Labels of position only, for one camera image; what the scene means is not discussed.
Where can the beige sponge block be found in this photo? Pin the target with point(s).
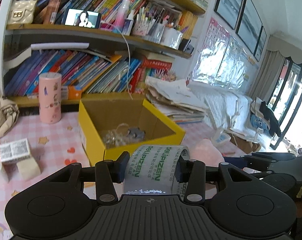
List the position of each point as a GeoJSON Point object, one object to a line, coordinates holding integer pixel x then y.
{"type": "Point", "coordinates": [28, 168]}

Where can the beige crumpled cloth bag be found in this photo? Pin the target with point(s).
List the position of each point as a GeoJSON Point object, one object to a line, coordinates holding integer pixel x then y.
{"type": "Point", "coordinates": [9, 113]}

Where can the stack of papers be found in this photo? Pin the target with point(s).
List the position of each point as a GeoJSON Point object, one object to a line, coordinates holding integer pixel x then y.
{"type": "Point", "coordinates": [175, 100]}

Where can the cream quilted handbag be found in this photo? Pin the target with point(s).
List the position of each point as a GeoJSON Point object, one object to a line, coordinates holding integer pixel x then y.
{"type": "Point", "coordinates": [21, 12]}

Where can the row of leaning books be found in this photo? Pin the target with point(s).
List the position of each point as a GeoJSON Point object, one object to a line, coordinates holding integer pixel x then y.
{"type": "Point", "coordinates": [92, 72]}

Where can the pink sticker cylinder container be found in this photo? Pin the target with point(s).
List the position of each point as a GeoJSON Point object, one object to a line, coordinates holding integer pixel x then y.
{"type": "Point", "coordinates": [50, 97]}

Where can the small orange box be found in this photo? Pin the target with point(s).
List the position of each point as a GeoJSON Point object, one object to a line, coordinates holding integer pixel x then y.
{"type": "Point", "coordinates": [74, 93]}

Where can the orange white carton box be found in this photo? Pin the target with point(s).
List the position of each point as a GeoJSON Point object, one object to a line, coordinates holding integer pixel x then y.
{"type": "Point", "coordinates": [15, 151]}

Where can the yellow cardboard box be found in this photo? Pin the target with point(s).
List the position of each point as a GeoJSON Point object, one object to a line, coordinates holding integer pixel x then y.
{"type": "Point", "coordinates": [111, 126]}

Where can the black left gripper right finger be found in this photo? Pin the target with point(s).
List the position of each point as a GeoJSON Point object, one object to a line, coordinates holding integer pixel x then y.
{"type": "Point", "coordinates": [225, 201]}

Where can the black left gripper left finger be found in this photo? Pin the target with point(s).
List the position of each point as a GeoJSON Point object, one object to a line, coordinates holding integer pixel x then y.
{"type": "Point", "coordinates": [65, 201]}

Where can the clear packing tape roll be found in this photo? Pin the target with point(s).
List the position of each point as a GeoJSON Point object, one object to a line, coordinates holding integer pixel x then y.
{"type": "Point", "coordinates": [153, 169]}

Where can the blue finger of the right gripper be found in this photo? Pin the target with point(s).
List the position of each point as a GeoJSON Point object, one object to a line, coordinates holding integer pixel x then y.
{"type": "Point", "coordinates": [236, 161]}

